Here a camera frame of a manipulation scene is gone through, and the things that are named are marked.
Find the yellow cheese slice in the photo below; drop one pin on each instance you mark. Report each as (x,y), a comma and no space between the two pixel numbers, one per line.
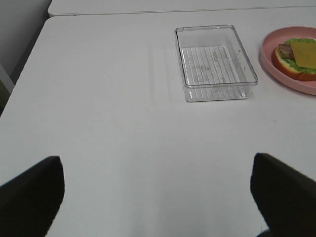
(304,54)

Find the bread slice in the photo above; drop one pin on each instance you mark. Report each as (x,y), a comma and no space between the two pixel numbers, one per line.
(283,66)

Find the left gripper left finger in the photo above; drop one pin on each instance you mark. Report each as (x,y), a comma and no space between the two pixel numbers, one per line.
(30,202)

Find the green lettuce leaf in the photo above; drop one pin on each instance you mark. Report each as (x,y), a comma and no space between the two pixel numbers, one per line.
(292,62)

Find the pink round plate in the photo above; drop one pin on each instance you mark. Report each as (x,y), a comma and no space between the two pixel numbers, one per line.
(271,41)

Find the left clear plastic tray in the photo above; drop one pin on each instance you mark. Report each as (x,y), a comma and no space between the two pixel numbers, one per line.
(213,63)

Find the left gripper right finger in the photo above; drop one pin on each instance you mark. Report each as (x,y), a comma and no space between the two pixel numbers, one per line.
(285,198)

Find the bacon strip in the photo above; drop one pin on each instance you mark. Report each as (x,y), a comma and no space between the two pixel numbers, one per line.
(286,51)

